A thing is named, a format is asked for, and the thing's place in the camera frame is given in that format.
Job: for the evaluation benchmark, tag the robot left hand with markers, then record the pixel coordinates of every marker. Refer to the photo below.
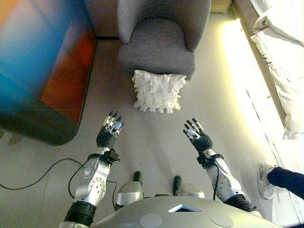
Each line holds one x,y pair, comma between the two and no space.
107,139

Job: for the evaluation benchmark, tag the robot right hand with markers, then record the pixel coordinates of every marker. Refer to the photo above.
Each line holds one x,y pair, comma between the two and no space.
202,141

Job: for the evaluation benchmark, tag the white fringed cushion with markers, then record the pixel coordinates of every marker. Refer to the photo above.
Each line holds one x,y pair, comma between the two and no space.
158,92

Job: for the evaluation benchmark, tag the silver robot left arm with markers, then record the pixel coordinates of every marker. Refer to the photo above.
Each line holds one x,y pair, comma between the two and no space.
97,180

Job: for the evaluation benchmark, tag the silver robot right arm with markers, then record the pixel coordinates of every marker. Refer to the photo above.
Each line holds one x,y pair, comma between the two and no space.
225,183

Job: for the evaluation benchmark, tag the silver robot right leg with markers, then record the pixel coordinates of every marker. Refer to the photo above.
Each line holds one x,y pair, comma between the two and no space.
190,190

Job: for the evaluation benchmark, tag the silver robot leg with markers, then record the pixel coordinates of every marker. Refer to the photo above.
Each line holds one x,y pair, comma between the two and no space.
190,190
129,193

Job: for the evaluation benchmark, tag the silver robot left leg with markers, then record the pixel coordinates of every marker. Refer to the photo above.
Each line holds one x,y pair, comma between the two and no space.
129,193

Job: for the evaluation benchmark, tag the silver robot torso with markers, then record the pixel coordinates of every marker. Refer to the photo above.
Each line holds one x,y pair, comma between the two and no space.
180,216

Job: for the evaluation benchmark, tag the white sneaker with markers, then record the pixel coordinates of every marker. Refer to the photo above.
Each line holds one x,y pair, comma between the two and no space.
264,187

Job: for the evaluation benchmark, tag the person leg dark trousers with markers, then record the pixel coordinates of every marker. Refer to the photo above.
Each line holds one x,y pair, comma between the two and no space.
287,180

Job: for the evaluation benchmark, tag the dark colourful glossy cabinet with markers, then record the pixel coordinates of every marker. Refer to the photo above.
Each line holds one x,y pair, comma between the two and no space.
35,71

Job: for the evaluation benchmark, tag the grey fabric armchair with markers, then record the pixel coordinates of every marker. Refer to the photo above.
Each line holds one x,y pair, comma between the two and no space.
156,47

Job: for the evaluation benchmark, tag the white fringed blanket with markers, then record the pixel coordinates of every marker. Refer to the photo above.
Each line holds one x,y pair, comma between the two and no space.
285,78

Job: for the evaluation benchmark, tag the bed with white sheet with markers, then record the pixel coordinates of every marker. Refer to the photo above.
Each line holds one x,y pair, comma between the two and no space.
249,31

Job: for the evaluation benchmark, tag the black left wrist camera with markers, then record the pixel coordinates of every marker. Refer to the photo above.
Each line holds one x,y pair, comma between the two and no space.
111,156

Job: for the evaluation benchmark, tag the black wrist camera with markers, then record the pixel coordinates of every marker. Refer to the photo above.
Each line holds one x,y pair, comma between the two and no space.
111,156
202,160

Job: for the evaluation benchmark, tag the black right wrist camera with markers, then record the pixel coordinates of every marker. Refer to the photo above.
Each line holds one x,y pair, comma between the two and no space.
202,160

